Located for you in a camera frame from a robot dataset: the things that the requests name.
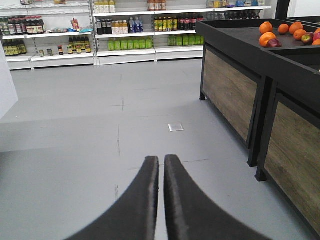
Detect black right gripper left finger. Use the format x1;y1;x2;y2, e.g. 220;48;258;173
69;156;159;240

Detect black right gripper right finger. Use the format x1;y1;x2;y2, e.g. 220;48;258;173
163;154;267;240

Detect metal floor socket plate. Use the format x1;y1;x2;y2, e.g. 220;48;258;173
168;123;184;132

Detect wood panel produce stand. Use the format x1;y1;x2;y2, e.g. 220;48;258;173
196;19;320;167

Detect white store shelving unit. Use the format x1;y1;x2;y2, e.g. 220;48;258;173
0;0;268;70

